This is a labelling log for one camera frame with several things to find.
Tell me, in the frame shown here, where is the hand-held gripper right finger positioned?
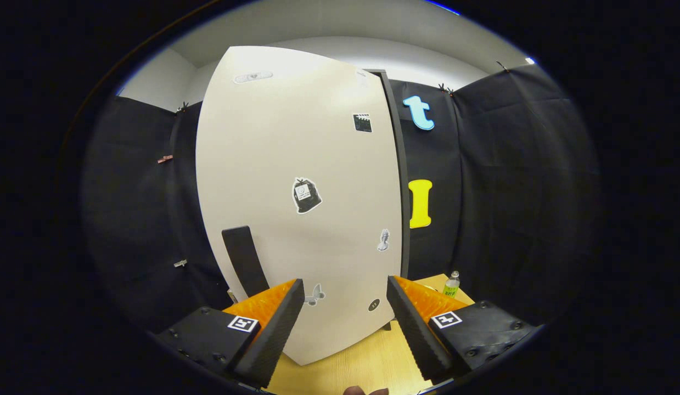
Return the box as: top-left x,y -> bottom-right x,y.
386,275 -> 542,384

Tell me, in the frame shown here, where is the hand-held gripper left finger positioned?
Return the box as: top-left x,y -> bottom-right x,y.
152,278 -> 306,388

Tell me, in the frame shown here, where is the black door handle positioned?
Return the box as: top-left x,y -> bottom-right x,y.
222,225 -> 270,298

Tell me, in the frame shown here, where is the beige shoe cabinet door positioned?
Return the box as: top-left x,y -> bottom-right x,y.
195,46 -> 403,366

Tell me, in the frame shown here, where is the dark grey shoe cabinet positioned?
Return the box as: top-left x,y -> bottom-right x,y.
363,69 -> 413,331

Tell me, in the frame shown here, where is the black backdrop cloth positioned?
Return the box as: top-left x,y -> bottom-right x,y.
81,63 -> 603,335

